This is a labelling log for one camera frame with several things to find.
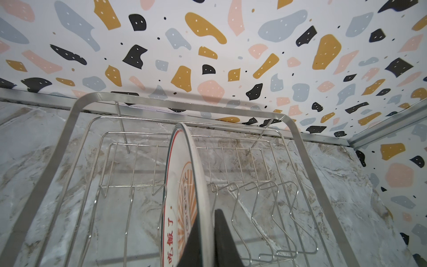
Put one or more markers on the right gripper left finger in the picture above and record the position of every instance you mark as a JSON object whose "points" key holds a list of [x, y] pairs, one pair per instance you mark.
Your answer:
{"points": [[192, 252]]}

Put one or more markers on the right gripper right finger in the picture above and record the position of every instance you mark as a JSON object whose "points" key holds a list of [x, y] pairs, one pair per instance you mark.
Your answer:
{"points": [[226, 253]]}

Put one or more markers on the wire dish rack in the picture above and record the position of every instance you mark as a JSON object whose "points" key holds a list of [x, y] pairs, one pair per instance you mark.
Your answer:
{"points": [[101, 193]]}

